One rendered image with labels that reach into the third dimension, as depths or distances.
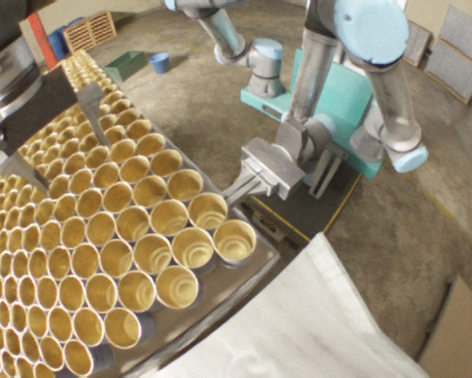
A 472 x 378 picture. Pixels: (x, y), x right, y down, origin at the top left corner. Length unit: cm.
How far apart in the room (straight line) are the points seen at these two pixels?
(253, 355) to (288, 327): 8
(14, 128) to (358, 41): 47
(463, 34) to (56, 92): 654
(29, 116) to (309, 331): 56
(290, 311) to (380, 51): 47
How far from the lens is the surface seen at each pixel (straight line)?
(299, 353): 46
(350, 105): 92
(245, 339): 44
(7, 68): 29
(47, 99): 32
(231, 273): 42
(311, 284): 46
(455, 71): 659
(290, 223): 132
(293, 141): 42
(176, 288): 43
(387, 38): 38
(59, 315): 51
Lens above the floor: 151
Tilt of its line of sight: 58 degrees down
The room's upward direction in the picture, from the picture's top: 2 degrees counter-clockwise
